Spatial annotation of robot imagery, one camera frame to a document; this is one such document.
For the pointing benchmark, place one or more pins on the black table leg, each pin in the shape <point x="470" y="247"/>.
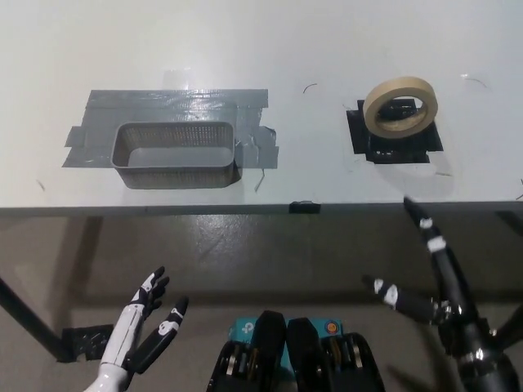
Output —
<point x="28" y="322"/>

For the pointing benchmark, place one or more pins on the beige masking tape roll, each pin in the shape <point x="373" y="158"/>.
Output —
<point x="378" y="96"/>

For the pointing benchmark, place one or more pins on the teal box on robot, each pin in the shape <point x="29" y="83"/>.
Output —
<point x="245" y="328"/>

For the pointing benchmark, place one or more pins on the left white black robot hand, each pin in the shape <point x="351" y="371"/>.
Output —
<point x="122" y="335"/>

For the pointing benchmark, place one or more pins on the grey duct tape patch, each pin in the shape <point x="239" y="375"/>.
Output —
<point x="163" y="104"/>

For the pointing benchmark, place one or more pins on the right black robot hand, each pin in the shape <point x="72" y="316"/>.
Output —
<point x="451" y="281"/>

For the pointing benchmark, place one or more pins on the small grey mesh container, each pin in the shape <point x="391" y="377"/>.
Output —
<point x="171" y="157"/>

